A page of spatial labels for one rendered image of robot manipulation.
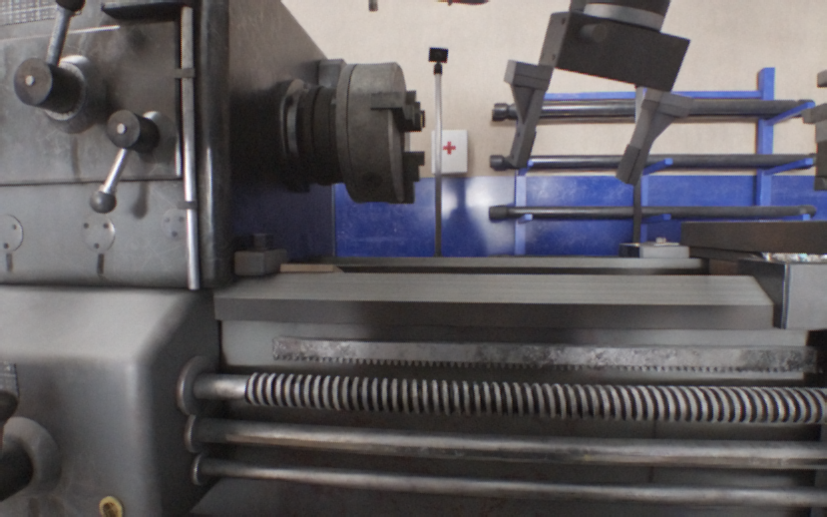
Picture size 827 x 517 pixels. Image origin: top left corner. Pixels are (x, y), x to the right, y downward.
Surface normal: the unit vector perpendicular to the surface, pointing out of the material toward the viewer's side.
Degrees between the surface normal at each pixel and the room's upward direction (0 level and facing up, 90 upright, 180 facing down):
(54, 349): 32
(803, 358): 90
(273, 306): 90
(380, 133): 101
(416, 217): 90
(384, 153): 116
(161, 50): 90
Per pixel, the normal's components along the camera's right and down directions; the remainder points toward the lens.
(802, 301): -0.11, 0.07
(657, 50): 0.09, 0.47
